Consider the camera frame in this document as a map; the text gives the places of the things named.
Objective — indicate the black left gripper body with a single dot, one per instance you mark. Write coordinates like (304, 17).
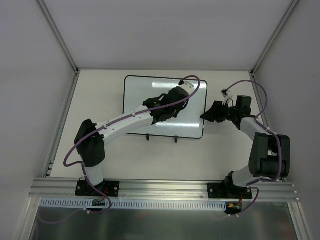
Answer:
(178, 105)

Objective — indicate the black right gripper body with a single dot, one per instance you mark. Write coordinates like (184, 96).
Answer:
(219, 112)

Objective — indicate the white whiteboard with black frame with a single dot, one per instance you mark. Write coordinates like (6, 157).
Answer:
(187, 124)

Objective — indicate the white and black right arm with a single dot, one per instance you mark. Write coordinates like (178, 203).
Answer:
(269, 158)

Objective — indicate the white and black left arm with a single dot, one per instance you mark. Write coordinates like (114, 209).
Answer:
(92, 138)

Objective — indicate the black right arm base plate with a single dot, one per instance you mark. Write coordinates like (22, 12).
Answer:
(222, 191)

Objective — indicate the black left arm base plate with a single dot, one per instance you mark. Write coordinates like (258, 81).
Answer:
(109, 187)

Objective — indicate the white slotted cable duct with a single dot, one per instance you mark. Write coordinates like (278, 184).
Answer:
(124, 204)

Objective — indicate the right aluminium frame post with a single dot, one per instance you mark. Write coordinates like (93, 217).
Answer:
(275, 34)

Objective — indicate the aluminium frame post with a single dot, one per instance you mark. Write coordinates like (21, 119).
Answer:
(275, 34)
(57, 34)

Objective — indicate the aluminium mounting rail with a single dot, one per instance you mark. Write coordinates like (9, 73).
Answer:
(180, 190)

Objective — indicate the left aluminium frame post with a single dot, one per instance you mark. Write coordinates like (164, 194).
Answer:
(57, 34)

